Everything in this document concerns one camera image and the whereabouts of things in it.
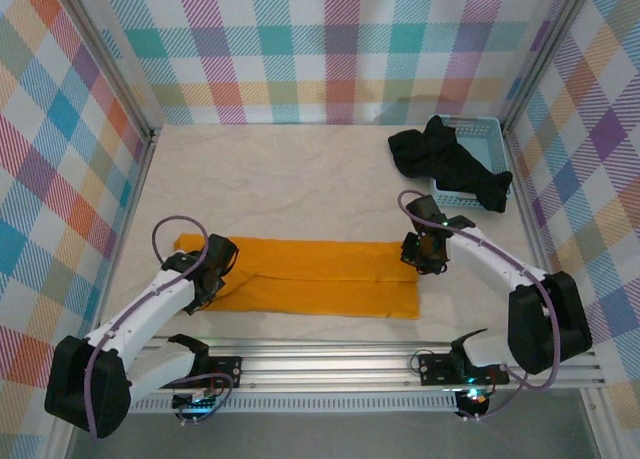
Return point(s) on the orange t-shirt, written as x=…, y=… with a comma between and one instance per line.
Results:
x=325, y=279

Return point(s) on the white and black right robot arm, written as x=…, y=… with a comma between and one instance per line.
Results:
x=500, y=274

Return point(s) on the black t-shirt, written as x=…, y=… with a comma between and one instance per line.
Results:
x=450, y=159

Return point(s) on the light blue plastic basket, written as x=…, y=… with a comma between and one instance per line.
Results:
x=480, y=134

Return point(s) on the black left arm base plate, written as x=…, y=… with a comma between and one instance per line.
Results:
x=227, y=371

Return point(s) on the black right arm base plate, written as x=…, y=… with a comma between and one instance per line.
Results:
x=435, y=369

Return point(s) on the aluminium mounting rail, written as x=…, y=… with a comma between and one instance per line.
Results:
x=325, y=364

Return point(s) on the aluminium frame post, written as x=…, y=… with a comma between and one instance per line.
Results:
x=110, y=64
x=545, y=49

